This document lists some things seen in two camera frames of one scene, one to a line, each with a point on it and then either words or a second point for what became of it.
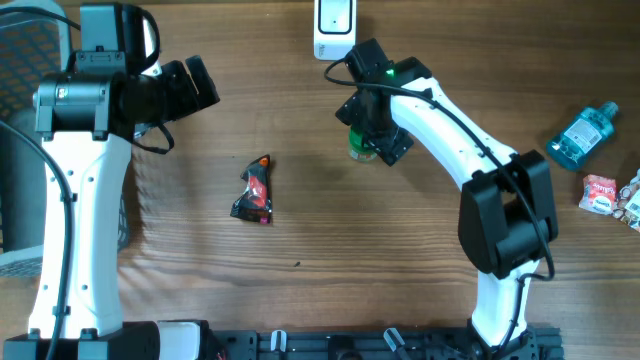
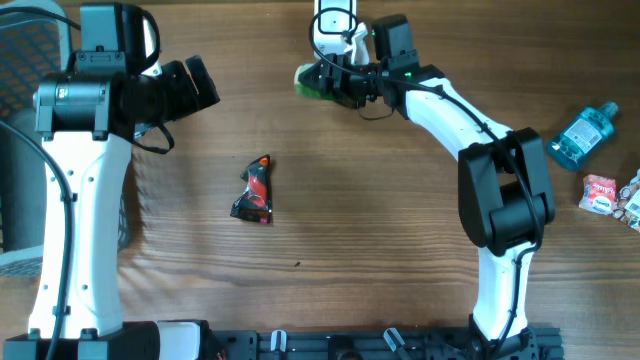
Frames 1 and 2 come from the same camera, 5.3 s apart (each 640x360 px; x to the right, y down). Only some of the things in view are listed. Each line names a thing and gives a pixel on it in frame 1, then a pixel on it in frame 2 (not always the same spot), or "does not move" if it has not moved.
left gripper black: x=188 y=101 does not move
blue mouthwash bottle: x=574 y=145 does not move
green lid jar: x=356 y=150 -> x=306 y=90
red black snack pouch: x=255 y=203 does not move
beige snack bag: x=628 y=208 does not move
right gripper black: x=390 y=145 -> x=340 y=84
